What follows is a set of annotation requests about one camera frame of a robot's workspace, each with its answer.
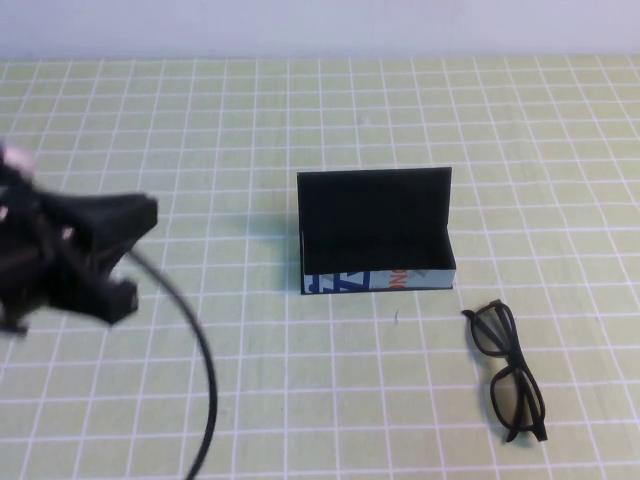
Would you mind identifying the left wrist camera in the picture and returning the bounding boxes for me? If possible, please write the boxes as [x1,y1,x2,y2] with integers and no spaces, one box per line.
[0,139,37,177]

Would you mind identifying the left camera cable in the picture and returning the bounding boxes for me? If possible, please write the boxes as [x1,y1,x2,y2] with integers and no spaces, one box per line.
[127,248,220,480]

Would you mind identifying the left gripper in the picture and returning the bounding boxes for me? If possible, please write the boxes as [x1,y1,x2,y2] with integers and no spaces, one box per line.
[0,168,160,335]

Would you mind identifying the green checked tablecloth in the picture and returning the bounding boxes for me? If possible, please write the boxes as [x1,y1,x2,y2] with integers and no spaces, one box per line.
[0,55,640,480]

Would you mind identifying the black framed glasses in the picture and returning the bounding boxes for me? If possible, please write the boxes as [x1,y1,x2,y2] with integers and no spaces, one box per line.
[460,298,550,445]

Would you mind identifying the black printed glasses case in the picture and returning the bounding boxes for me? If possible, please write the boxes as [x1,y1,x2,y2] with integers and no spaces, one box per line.
[296,167,457,297]

